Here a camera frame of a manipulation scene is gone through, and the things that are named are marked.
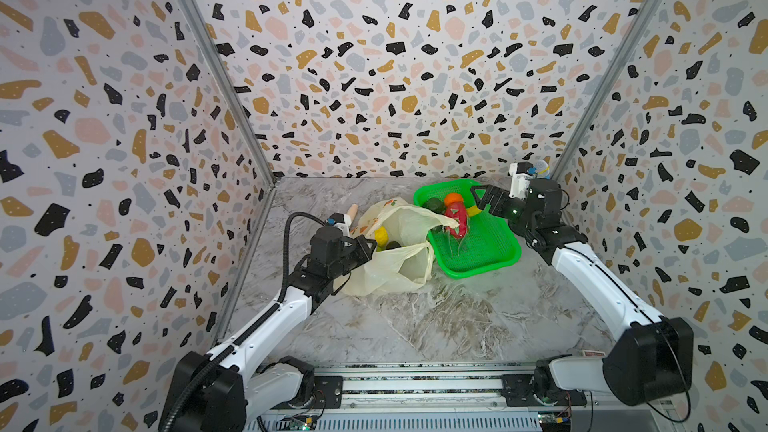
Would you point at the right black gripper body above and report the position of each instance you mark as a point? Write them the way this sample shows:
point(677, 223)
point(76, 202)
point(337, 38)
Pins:
point(496, 200)

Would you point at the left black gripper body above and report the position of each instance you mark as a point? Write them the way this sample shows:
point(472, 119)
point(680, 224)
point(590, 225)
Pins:
point(349, 257)

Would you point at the yellow banana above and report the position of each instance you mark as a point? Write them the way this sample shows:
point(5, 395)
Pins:
point(473, 211)

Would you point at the pink dragon fruit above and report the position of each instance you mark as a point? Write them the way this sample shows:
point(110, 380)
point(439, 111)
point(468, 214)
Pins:
point(458, 212)

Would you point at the yellow lemon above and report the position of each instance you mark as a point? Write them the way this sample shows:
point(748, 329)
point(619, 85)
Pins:
point(381, 236)

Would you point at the cream plastic bag orange print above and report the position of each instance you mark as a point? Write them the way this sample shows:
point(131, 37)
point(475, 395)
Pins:
point(404, 257)

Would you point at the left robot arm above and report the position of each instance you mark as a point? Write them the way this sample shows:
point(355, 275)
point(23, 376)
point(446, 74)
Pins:
point(224, 388)

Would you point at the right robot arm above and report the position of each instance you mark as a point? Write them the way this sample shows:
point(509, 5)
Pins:
point(652, 355)

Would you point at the orange fruit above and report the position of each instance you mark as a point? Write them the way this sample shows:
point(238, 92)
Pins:
point(452, 198)

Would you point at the green plastic basket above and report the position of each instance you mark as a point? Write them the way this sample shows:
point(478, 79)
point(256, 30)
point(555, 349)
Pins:
point(489, 245)

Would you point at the wooden rolling pin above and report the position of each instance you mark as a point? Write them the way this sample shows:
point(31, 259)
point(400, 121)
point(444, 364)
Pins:
point(350, 215)

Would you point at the blue toy microphone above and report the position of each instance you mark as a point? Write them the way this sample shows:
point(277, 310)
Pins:
point(541, 169)

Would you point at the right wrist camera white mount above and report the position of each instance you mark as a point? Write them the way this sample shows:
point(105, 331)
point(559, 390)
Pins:
point(520, 178)

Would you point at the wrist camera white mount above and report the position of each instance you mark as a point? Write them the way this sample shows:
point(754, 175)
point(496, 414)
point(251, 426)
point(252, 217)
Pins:
point(520, 178)
point(340, 221)

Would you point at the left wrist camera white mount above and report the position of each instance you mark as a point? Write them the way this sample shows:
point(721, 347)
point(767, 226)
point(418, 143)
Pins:
point(340, 221)

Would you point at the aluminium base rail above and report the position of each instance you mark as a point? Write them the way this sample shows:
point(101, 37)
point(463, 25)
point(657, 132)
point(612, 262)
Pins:
point(455, 397)

